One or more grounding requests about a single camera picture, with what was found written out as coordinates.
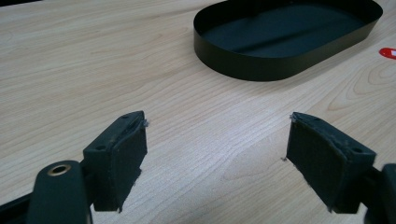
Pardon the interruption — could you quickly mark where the red and white object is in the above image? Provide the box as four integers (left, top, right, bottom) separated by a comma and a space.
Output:
378, 47, 396, 61

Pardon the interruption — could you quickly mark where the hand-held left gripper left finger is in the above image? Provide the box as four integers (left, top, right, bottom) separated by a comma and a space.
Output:
82, 110, 149, 214

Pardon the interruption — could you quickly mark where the black oval tray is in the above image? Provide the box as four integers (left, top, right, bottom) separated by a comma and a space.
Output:
192, 0, 384, 82

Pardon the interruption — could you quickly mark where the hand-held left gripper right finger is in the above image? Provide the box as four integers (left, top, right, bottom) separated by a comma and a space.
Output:
286, 111, 377, 215

